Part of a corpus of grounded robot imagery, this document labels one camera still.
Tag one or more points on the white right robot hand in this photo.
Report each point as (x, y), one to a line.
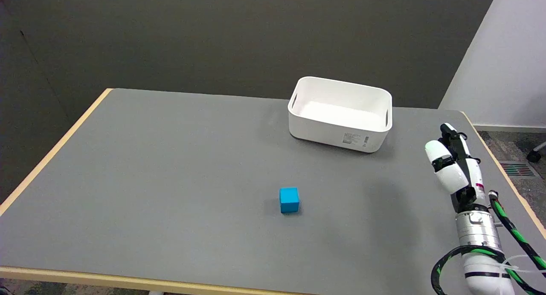
(453, 171)

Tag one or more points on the blue wooden cube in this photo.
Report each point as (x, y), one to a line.
(289, 200)

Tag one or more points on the floor vent grille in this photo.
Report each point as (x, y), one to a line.
(517, 169)

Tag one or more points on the black chair caster wheel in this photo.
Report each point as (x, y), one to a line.
(534, 156)

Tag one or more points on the white plastic storage bin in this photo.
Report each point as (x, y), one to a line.
(341, 114)

